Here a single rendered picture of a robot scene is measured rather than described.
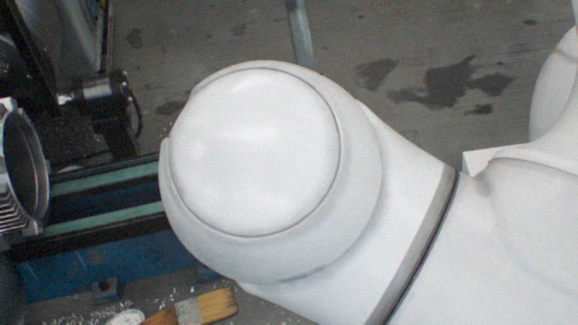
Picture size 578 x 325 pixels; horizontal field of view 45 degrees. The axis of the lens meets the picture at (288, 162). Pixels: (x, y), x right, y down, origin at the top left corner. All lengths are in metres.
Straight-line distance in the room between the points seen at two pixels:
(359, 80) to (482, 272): 1.08
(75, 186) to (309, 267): 0.86
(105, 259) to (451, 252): 0.82
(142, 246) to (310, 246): 0.79
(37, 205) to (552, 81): 0.73
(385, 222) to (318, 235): 0.04
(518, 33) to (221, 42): 0.62
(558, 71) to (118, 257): 0.66
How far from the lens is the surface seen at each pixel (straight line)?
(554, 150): 0.35
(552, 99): 0.86
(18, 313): 0.86
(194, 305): 1.05
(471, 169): 1.08
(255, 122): 0.27
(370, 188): 0.28
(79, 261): 1.08
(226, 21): 1.62
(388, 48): 1.45
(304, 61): 1.30
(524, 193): 0.33
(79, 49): 1.44
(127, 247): 1.06
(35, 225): 1.03
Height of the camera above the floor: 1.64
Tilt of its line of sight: 43 degrees down
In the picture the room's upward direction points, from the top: 11 degrees counter-clockwise
